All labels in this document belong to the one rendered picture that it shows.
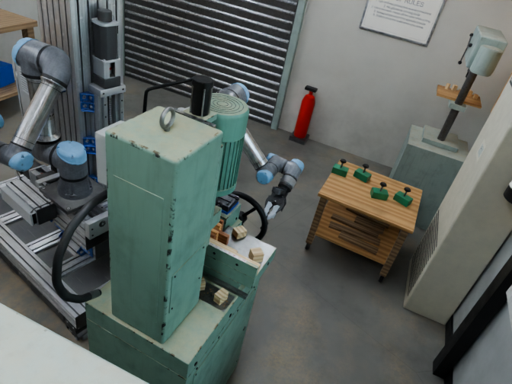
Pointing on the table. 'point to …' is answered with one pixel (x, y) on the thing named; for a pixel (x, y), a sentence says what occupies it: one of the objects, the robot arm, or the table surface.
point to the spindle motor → (229, 137)
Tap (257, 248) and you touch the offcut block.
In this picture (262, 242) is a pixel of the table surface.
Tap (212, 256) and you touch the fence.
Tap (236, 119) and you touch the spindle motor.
